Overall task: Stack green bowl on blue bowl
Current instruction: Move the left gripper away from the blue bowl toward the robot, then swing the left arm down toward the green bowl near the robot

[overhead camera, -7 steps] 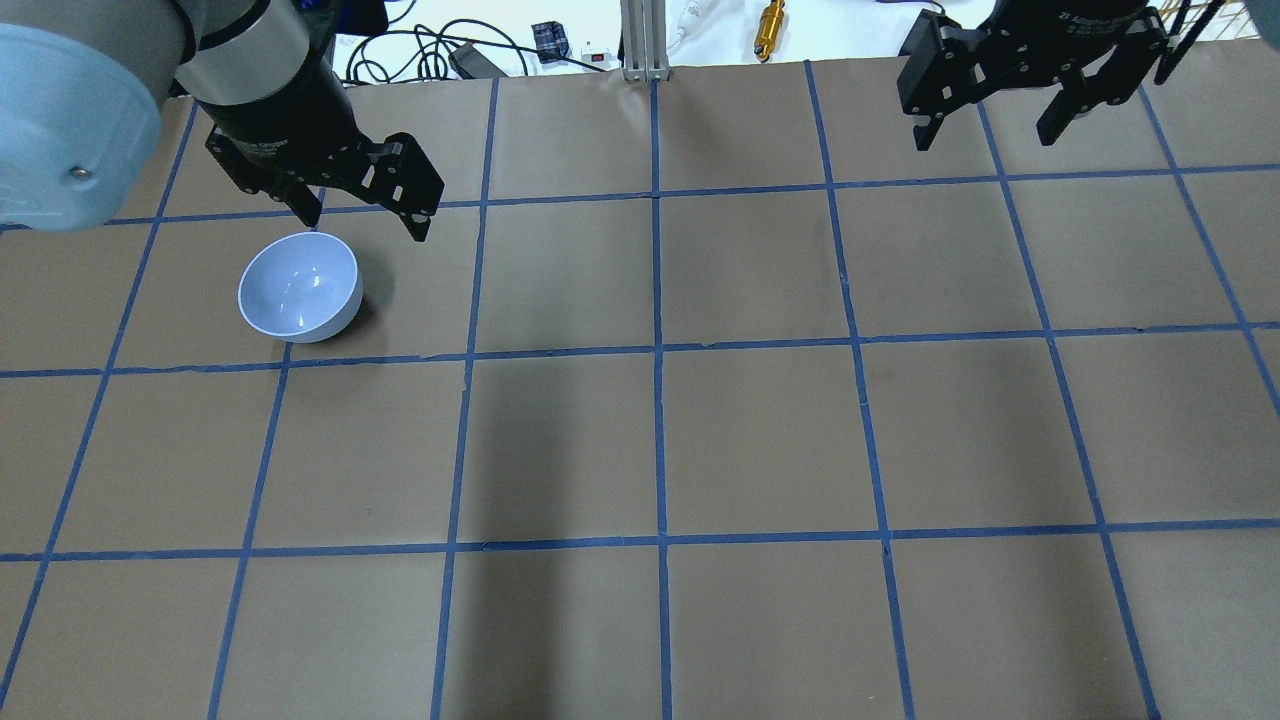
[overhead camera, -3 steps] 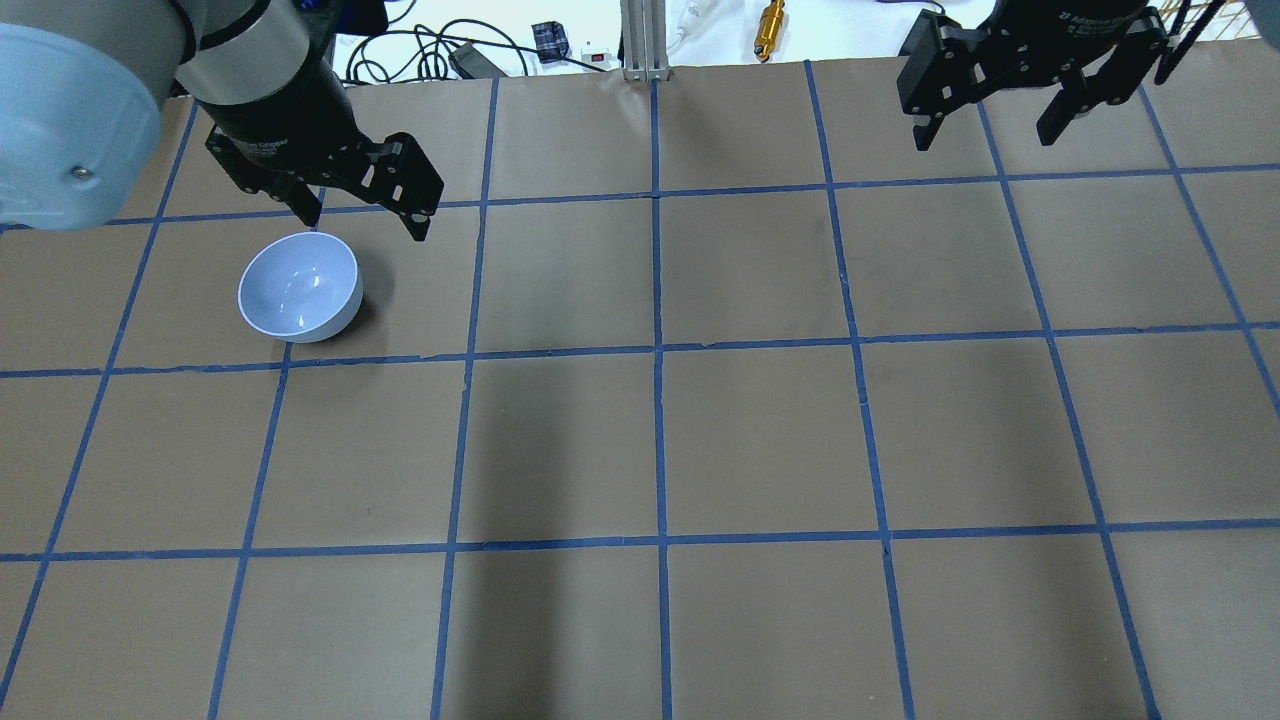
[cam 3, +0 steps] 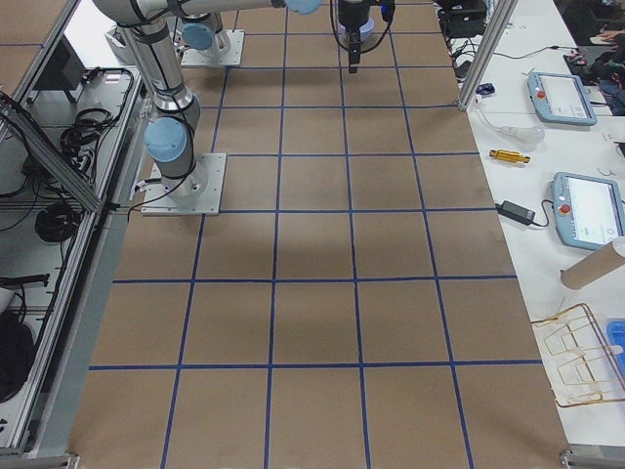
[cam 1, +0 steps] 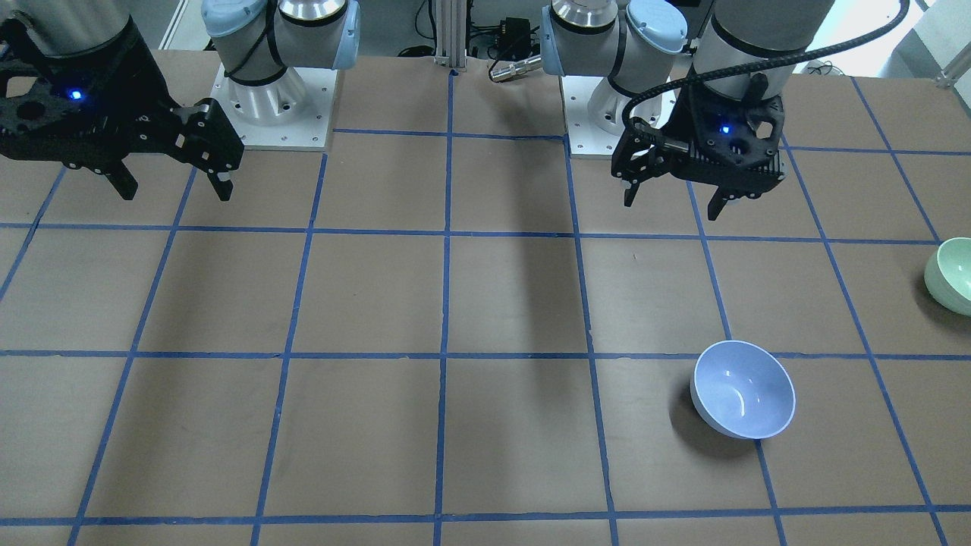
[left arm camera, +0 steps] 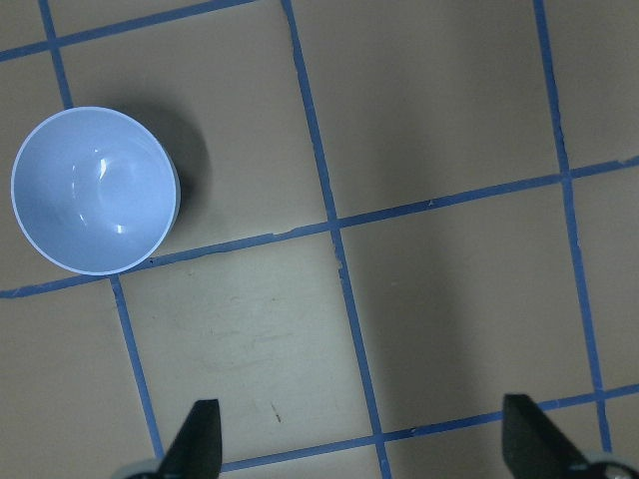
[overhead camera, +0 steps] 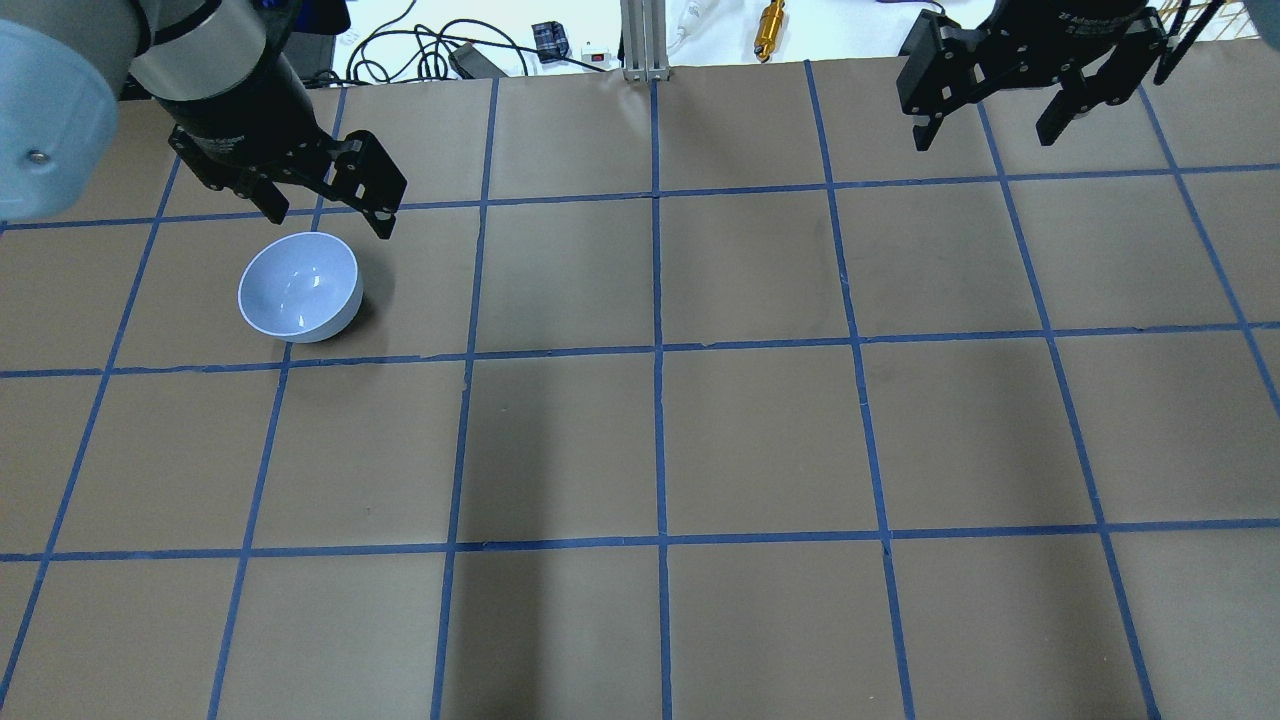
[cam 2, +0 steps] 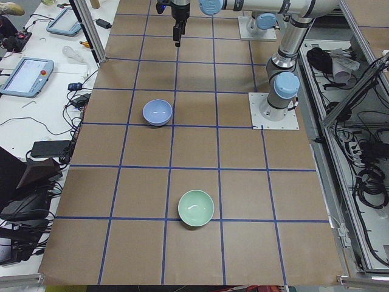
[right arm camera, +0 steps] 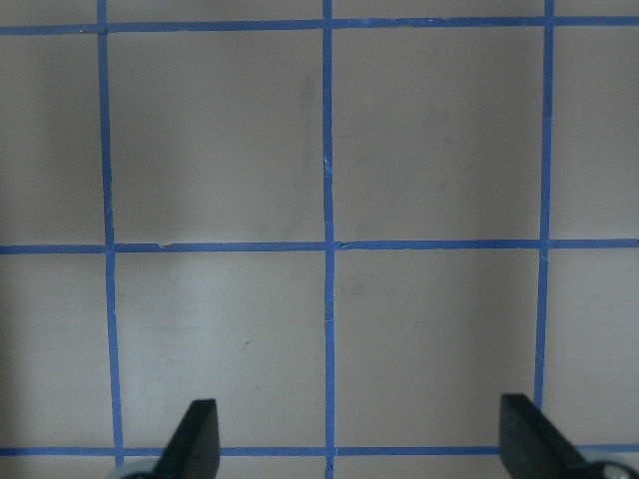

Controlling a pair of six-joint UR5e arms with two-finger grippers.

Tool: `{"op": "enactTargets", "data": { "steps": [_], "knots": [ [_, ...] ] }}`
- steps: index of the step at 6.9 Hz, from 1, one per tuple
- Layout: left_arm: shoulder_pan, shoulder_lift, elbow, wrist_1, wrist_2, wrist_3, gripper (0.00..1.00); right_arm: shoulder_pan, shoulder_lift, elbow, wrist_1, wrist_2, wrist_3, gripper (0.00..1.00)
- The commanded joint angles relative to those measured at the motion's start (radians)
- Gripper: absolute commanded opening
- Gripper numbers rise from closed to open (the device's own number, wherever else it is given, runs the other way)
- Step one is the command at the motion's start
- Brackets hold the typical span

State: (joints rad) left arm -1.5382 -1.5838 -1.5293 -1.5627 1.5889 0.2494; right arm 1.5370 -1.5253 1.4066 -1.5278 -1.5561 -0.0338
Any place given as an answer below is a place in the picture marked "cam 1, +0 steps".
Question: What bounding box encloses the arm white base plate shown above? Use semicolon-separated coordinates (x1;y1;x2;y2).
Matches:
559;72;693;162
211;65;342;152

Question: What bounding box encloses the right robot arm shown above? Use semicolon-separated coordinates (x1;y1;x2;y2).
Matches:
2;1;361;201

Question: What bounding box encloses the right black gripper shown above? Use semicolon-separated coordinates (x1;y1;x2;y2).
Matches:
1;17;245;202

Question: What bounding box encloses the silver cable connector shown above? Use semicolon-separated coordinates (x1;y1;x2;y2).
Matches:
489;55;543;83

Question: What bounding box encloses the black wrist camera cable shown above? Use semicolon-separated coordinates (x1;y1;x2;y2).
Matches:
622;0;911;152

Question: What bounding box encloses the black power brick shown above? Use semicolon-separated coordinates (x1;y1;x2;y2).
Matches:
496;17;531;53

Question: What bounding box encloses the blue ceramic bowl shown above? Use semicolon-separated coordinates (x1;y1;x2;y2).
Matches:
690;340;797;440

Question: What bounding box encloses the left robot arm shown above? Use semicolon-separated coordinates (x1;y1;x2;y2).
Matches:
539;1;832;220

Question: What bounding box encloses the aluminium frame post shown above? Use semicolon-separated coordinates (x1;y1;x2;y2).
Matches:
428;0;470;73

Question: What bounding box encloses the green ceramic bowl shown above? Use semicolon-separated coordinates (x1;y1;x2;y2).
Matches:
923;237;970;317

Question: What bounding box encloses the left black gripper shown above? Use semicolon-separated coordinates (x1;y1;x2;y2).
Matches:
611;76;786;221

